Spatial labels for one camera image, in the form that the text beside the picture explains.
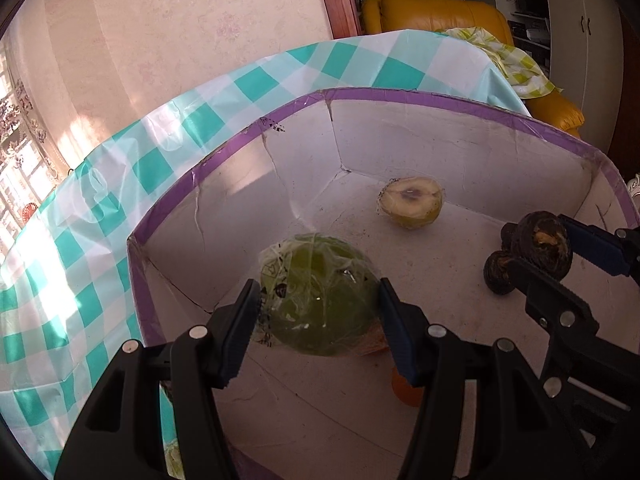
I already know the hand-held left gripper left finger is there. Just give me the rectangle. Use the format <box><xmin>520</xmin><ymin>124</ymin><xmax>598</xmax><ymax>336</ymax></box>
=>
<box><xmin>52</xmin><ymin>280</ymin><xmax>261</xmax><ymax>480</ymax></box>

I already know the teal checked tablecloth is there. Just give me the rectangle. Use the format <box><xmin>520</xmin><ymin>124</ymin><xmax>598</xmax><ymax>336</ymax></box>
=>
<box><xmin>0</xmin><ymin>30</ymin><xmax>531</xmax><ymax>480</ymax></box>

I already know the dark shelf unit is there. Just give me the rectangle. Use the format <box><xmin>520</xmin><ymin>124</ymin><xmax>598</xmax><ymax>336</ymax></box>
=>
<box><xmin>507</xmin><ymin>0</ymin><xmax>551</xmax><ymax>68</ymax></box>

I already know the plastic-wrapped orange-red fruit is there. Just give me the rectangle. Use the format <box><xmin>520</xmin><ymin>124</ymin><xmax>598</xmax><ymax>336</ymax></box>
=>
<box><xmin>357</xmin><ymin>322</ymin><xmax>391</xmax><ymax>356</ymax></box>

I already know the small dark water chestnut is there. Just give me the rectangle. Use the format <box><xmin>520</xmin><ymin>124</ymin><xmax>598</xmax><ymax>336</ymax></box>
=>
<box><xmin>517</xmin><ymin>211</ymin><xmax>574</xmax><ymax>283</ymax></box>

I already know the large dark water chestnut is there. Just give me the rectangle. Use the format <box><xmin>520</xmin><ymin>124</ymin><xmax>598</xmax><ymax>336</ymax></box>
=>
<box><xmin>483</xmin><ymin>251</ymin><xmax>518</xmax><ymax>295</ymax></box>

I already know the yellow sofa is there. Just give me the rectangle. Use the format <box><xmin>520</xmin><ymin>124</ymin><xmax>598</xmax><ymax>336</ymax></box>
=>
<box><xmin>361</xmin><ymin>0</ymin><xmax>585</xmax><ymax>138</ymax></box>

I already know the yellow checkered cloth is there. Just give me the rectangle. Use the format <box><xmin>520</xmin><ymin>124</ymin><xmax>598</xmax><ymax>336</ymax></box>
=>
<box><xmin>435</xmin><ymin>25</ymin><xmax>563</xmax><ymax>98</ymax></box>

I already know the window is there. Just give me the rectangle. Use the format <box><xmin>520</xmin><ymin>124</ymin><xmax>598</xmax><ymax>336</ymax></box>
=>
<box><xmin>0</xmin><ymin>150</ymin><xmax>56</xmax><ymax>226</ymax></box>

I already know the lace sheer curtain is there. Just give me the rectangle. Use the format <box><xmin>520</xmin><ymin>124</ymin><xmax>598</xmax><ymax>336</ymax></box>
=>
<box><xmin>0</xmin><ymin>40</ymin><xmax>71</xmax><ymax>181</ymax></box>

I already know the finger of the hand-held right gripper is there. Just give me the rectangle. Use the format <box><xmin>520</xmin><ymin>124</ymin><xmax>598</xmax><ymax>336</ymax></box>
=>
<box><xmin>559</xmin><ymin>214</ymin><xmax>640</xmax><ymax>278</ymax></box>
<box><xmin>501</xmin><ymin>222</ymin><xmax>599</xmax><ymax>401</ymax></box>

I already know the plastic-wrapped green fruit half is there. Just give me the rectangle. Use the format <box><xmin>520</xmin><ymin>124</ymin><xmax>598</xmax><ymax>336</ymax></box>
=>
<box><xmin>258</xmin><ymin>233</ymin><xmax>382</xmax><ymax>357</ymax></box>
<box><xmin>376</xmin><ymin>176</ymin><xmax>444</xmax><ymax>231</ymax></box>
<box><xmin>162</xmin><ymin>440</ymin><xmax>184</xmax><ymax>480</ymax></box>

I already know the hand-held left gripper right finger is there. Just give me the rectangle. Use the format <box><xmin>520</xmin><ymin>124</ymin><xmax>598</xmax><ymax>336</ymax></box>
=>
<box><xmin>378</xmin><ymin>277</ymin><xmax>596</xmax><ymax>480</ymax></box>

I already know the purple cardboard box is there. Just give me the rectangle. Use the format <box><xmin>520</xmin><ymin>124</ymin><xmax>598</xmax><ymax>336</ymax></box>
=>
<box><xmin>126</xmin><ymin>87</ymin><xmax>640</xmax><ymax>480</ymax></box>

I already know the orange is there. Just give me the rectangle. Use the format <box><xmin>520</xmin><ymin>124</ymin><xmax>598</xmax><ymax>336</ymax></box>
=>
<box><xmin>391</xmin><ymin>367</ymin><xmax>426</xmax><ymax>407</ymax></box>

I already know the white cabinet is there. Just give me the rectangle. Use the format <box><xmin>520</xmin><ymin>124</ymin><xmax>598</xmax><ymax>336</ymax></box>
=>
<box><xmin>540</xmin><ymin>0</ymin><xmax>623</xmax><ymax>153</ymax></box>

